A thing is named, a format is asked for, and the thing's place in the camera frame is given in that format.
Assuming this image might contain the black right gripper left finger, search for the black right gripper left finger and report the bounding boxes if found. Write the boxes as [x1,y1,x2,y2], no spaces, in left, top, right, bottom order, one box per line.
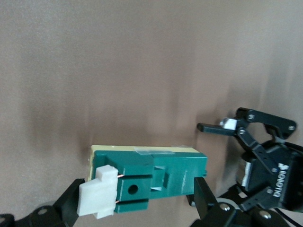
[0,178,86,227]

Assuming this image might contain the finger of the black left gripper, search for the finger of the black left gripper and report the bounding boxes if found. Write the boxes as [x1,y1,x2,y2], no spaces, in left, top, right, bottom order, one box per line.
[197,107,297,175]

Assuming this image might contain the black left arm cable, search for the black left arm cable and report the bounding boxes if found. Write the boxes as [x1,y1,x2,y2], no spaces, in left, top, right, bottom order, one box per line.
[274,207,299,226]

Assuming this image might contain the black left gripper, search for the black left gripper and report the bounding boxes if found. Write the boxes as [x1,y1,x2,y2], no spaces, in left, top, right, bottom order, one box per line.
[186,141,303,212]

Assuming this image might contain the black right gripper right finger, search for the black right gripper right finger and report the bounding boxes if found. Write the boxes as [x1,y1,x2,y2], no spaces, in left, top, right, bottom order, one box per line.
[191,177,291,227]

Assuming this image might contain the green load switch white handle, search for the green load switch white handle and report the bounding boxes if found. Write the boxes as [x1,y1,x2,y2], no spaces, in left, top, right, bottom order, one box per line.
[77,144,208,220]

